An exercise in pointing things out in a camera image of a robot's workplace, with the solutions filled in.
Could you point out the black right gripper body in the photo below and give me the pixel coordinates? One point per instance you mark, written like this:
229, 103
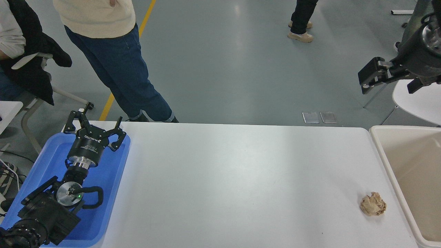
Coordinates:
418, 63

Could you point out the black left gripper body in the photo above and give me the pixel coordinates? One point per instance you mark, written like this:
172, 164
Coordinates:
88, 146

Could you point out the tan paper ball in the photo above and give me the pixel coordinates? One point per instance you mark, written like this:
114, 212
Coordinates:
373, 204

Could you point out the seated person's forearm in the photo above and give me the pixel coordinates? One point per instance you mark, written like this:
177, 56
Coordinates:
4, 55

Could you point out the standing person's hand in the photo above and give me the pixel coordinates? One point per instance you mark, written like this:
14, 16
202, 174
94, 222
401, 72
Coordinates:
112, 3

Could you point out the white shell chair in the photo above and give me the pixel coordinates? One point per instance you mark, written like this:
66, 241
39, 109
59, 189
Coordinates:
420, 103

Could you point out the blue plastic tray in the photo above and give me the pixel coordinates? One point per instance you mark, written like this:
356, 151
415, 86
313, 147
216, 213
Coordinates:
110, 179

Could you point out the white flat bar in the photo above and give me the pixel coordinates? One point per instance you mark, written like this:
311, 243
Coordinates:
401, 12

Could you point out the small white side table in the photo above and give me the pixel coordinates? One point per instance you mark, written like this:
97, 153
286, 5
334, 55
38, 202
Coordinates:
8, 112

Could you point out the metal floor plate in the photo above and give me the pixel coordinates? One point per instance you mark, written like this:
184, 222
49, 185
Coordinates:
328, 117
310, 117

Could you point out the large pale bin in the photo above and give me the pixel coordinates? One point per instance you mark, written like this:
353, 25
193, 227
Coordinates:
406, 151

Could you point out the black jacket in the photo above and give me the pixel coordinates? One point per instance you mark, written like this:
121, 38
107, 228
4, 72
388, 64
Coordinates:
32, 62

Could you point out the white office chair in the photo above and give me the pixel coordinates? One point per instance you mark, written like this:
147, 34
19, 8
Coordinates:
29, 59

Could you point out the standing person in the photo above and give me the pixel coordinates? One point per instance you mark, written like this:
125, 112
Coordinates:
113, 58

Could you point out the black and white sneaker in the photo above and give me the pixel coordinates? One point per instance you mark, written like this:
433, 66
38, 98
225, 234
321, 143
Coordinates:
8, 175

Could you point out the person with tan shoes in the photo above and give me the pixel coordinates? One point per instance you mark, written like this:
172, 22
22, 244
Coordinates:
301, 17

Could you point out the seated person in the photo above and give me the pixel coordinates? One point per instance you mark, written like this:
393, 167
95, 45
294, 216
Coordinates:
9, 31

